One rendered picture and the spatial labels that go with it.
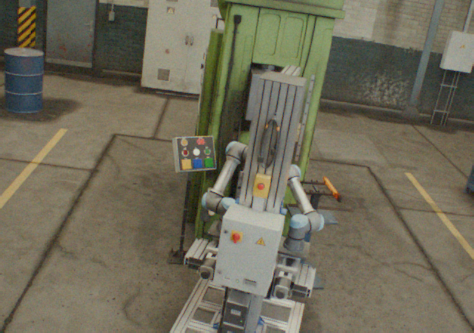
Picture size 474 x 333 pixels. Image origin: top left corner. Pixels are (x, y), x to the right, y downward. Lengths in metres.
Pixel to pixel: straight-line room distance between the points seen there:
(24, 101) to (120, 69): 2.83
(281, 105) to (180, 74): 6.87
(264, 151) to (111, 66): 7.76
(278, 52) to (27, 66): 4.66
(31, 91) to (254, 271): 5.79
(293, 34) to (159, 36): 5.49
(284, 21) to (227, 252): 2.08
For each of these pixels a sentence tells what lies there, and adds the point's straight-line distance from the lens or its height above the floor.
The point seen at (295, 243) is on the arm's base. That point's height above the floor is 0.88.
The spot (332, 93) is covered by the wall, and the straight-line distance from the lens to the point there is 10.69.
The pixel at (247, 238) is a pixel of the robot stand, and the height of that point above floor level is 1.13.
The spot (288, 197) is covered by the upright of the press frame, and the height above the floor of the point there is 0.62.
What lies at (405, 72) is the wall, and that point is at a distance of 10.98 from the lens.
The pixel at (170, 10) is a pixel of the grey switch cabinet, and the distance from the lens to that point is 9.57.
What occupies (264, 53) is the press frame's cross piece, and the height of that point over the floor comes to 1.92.
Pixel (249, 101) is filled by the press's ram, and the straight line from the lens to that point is 4.34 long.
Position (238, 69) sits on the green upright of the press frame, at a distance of 4.41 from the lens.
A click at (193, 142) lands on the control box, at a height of 1.16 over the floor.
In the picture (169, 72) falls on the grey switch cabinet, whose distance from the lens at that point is 9.74.
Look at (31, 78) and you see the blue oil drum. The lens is 8.22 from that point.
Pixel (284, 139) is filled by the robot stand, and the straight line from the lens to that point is 3.00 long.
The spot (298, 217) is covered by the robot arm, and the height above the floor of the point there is 1.04.
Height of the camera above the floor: 2.66
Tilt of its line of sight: 21 degrees down
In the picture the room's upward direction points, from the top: 9 degrees clockwise
